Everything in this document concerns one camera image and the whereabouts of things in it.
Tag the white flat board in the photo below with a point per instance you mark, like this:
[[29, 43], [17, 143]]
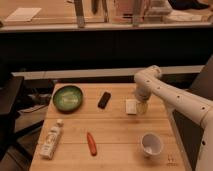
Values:
[[22, 14]]

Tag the orange carrot toy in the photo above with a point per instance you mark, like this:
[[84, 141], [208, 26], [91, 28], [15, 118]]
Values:
[[91, 144]]

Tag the black rectangular block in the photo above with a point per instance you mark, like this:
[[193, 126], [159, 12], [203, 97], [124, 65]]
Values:
[[104, 100]]

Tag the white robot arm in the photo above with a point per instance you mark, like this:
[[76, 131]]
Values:
[[194, 107]]

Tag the white plastic bottle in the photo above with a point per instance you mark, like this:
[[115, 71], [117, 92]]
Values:
[[49, 146]]

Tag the white rectangular sponge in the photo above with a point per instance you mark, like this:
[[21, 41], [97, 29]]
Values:
[[131, 107]]

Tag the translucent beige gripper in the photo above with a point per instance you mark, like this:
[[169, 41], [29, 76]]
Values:
[[142, 108]]

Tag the green ceramic bowl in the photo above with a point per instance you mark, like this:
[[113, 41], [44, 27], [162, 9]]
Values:
[[68, 98]]

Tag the white paper cup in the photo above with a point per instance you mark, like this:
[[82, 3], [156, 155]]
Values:
[[151, 145]]

